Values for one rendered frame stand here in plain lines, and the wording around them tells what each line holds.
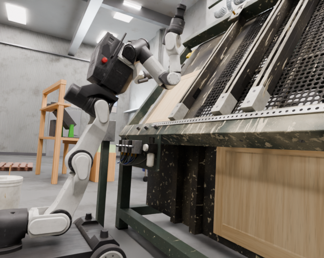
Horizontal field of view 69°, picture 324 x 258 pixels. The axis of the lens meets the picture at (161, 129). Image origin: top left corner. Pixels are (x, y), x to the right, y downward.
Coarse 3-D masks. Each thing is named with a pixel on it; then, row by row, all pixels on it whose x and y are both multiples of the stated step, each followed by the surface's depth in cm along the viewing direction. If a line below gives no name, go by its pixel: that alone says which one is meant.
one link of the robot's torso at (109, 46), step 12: (108, 36) 146; (96, 48) 153; (108, 48) 146; (120, 48) 149; (96, 60) 142; (108, 60) 146; (120, 60) 147; (96, 72) 143; (108, 72) 145; (120, 72) 148; (132, 72) 152; (108, 84) 147; (120, 84) 149
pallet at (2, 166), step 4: (0, 164) 547; (4, 164) 590; (8, 164) 557; (12, 164) 598; (16, 164) 566; (20, 164) 606; (24, 164) 576; (28, 164) 581; (32, 164) 586; (0, 168) 517; (4, 168) 521; (8, 168) 524; (12, 168) 528; (16, 168) 532; (20, 168) 536; (24, 168) 539; (28, 168) 543
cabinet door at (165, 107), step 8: (192, 72) 196; (184, 80) 198; (192, 80) 184; (176, 88) 200; (184, 88) 186; (168, 96) 199; (176, 96) 187; (160, 104) 199; (168, 104) 187; (176, 104) 175; (160, 112) 188; (168, 112) 176; (152, 120) 188; (160, 120) 176; (168, 120) 165
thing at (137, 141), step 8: (136, 136) 182; (144, 136) 170; (152, 136) 161; (160, 136) 152; (120, 144) 181; (128, 144) 168; (136, 144) 160; (144, 144) 150; (152, 144) 150; (160, 144) 151; (128, 152) 167; (136, 152) 160; (144, 152) 168; (152, 152) 150; (160, 152) 151; (120, 160) 177; (128, 160) 191; (136, 160) 179; (144, 160) 155; (152, 160) 150; (144, 168) 166; (152, 168) 157
